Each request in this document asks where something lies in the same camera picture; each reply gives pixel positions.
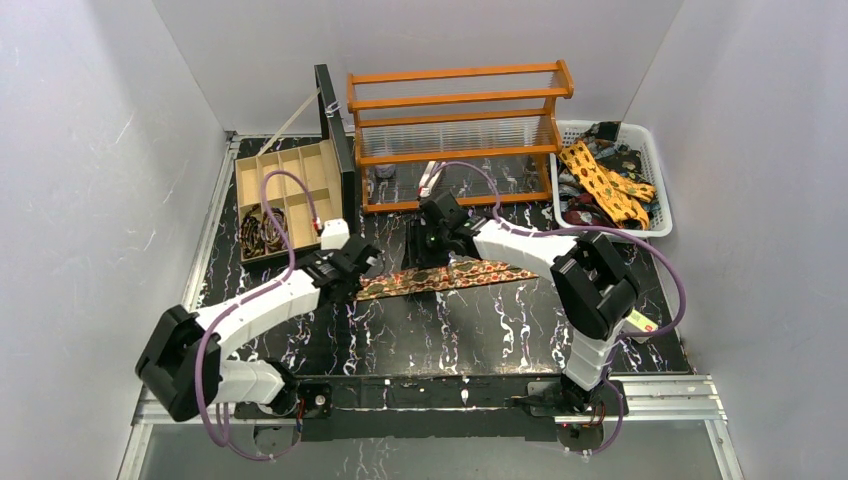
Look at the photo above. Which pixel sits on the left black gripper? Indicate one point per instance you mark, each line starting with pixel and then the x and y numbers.
pixel 361 258

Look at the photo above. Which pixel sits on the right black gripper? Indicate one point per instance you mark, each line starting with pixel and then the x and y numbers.
pixel 424 245

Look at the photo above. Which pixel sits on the colourful floral patterned tie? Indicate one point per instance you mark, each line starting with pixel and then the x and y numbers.
pixel 456 275

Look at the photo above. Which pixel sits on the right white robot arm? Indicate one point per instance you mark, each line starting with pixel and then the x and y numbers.
pixel 596 289

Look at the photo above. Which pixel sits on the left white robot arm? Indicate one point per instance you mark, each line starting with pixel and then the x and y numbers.
pixel 187 364

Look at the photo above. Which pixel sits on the white stapler-like object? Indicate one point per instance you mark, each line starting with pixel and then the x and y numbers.
pixel 429 175

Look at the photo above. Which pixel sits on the rolled brown patterned tie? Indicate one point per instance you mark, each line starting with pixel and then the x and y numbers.
pixel 274 230

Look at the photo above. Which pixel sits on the grey round object on shelf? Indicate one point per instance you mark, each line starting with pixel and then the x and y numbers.
pixel 385 171

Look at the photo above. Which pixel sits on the rolled dark patterned tie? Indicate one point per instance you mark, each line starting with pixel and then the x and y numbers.
pixel 250 237

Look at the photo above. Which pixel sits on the black compartment tie box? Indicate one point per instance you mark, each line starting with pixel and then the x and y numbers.
pixel 312 183

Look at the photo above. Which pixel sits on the orange wooden shelf rack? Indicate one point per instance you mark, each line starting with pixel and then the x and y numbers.
pixel 415 121

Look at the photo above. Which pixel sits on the dark red tie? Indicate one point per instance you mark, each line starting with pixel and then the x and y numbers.
pixel 582 210

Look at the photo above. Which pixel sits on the yellow patterned tie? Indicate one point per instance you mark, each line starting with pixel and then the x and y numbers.
pixel 619 195

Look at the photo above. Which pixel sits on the small white cardboard box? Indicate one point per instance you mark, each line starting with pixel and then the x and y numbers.
pixel 636 322

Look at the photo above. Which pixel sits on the white plastic basket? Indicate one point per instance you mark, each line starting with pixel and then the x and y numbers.
pixel 638 139

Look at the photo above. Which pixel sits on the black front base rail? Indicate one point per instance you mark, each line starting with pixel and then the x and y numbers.
pixel 532 407

